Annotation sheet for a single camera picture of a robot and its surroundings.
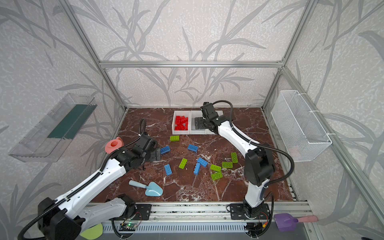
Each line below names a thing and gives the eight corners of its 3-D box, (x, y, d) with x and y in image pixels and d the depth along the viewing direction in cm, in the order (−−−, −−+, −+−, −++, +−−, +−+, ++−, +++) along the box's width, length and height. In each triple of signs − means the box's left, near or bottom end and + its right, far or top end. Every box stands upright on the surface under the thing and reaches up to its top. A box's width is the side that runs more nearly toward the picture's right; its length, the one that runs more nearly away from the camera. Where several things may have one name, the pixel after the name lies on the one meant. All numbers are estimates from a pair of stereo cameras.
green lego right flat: (221, 168, 91) (222, 166, 89) (221, 163, 93) (221, 161, 91) (232, 168, 91) (233, 166, 89) (231, 163, 93) (232, 161, 91)
